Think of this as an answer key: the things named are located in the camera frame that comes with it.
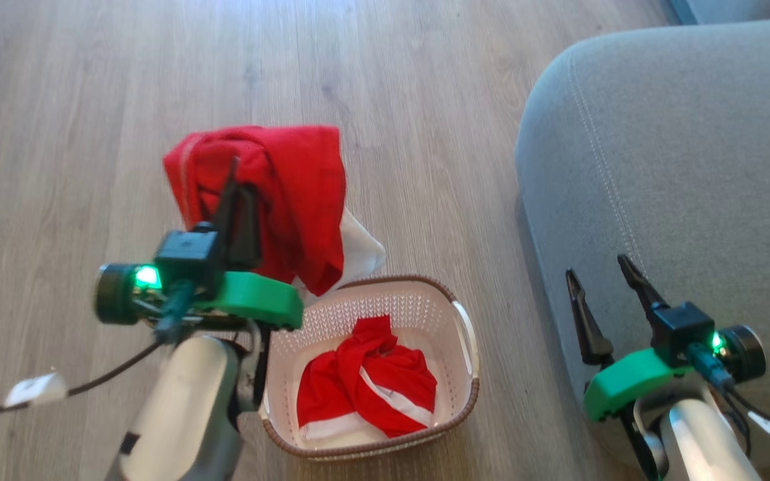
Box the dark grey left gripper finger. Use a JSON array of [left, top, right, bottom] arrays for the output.
[[227, 183, 263, 272], [211, 156, 241, 269]]

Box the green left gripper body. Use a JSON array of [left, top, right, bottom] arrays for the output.
[[95, 263, 305, 330]]

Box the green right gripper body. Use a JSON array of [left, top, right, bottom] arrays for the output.
[[583, 325, 767, 423]]

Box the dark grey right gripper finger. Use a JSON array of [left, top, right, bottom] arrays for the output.
[[565, 268, 615, 367], [617, 253, 670, 323]]

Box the plain red white garment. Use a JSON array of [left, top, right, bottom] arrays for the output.
[[162, 124, 387, 297]]

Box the red white numbered jersey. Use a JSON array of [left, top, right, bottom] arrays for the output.
[[296, 315, 438, 442]]

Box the white laundry basket brown rim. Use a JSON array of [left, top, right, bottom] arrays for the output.
[[258, 275, 481, 461]]

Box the grey fabric sofa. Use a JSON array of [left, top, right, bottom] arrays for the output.
[[515, 17, 770, 470]]

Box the dark blue-grey furniture edge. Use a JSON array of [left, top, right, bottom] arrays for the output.
[[667, 0, 770, 26]]

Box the teal right camera plug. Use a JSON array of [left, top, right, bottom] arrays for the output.
[[686, 342, 737, 393]]

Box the teal camera plug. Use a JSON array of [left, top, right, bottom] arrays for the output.
[[686, 342, 737, 393], [154, 281, 197, 345]]

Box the teal left camera plug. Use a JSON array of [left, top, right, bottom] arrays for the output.
[[154, 281, 197, 345]]

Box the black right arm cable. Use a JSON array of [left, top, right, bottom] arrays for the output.
[[719, 389, 770, 455]]

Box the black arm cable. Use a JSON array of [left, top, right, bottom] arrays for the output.
[[719, 389, 770, 455], [0, 341, 162, 423]]

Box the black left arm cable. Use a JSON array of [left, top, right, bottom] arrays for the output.
[[0, 341, 162, 423]]

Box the white left cable label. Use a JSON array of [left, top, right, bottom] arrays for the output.
[[3, 372, 68, 408]]

